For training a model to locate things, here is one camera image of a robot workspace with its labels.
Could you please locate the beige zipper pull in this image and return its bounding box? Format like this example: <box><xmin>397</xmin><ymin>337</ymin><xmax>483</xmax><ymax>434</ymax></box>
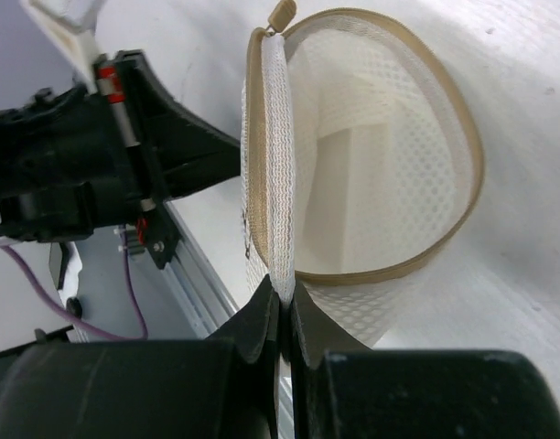
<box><xmin>265</xmin><ymin>0</ymin><xmax>297</xmax><ymax>35</ymax></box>

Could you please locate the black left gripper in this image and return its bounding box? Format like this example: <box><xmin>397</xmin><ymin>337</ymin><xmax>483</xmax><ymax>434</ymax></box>
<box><xmin>0</xmin><ymin>50</ymin><xmax>240</xmax><ymax>242</ymax></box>

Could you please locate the white mesh laundry bag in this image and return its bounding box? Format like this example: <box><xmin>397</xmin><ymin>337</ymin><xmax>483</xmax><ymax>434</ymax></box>
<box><xmin>241</xmin><ymin>8</ymin><xmax>485</xmax><ymax>346</ymax></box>

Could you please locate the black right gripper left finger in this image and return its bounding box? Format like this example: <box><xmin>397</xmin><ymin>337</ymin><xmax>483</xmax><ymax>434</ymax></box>
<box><xmin>208</xmin><ymin>277</ymin><xmax>280</xmax><ymax>437</ymax></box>

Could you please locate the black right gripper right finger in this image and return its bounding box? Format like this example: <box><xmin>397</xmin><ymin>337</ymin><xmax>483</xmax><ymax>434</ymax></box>
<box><xmin>288</xmin><ymin>283</ymin><xmax>370</xmax><ymax>438</ymax></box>

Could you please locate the aluminium mounting rail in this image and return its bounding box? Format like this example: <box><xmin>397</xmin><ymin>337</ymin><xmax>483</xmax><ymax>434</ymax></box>
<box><xmin>69</xmin><ymin>200</ymin><xmax>240</xmax><ymax>342</ymax></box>

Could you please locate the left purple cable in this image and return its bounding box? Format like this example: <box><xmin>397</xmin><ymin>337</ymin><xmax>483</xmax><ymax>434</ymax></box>
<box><xmin>0</xmin><ymin>241</ymin><xmax>148</xmax><ymax>342</ymax></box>

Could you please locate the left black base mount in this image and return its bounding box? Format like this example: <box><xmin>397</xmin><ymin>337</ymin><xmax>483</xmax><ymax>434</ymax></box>
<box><xmin>126</xmin><ymin>204</ymin><xmax>181</xmax><ymax>270</ymax></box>

